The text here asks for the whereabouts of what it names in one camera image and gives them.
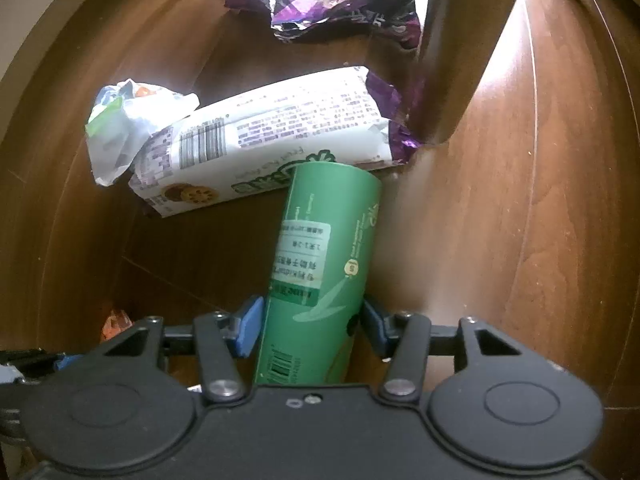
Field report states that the brown snack bar wrapper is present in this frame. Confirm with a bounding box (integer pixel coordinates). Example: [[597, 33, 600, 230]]
[[101, 309, 134, 342]]

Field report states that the green cylindrical can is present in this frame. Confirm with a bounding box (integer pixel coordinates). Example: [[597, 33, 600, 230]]
[[255, 162, 382, 385]]

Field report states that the white cookie package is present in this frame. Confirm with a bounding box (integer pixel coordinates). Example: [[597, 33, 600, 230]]
[[129, 66, 396, 217]]

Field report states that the white wrapper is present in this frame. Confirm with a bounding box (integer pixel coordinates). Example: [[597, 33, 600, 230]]
[[85, 79, 200, 186]]

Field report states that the brown wooden chair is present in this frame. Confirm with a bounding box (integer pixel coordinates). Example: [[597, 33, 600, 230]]
[[164, 0, 597, 148]]

